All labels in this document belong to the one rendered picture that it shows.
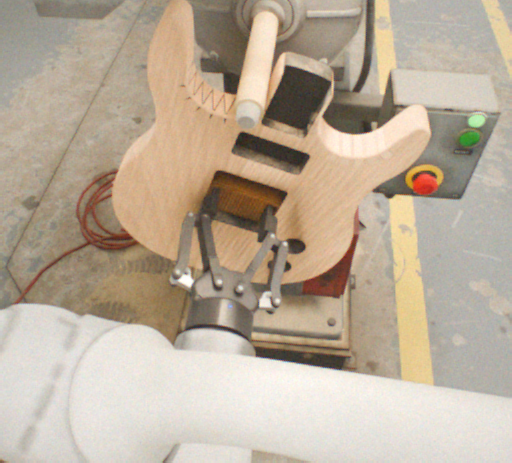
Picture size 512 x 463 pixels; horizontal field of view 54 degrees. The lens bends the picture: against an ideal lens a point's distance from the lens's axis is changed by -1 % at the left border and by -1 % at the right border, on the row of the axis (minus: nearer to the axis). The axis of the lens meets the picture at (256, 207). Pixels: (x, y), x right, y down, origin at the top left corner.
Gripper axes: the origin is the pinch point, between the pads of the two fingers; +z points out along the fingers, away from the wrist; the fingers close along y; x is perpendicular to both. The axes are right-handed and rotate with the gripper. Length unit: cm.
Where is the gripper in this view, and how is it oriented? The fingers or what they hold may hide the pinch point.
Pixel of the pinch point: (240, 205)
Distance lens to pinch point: 68.6
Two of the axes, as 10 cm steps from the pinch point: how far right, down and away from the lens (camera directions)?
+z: 1.1, -7.5, 6.6
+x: 3.3, -5.9, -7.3
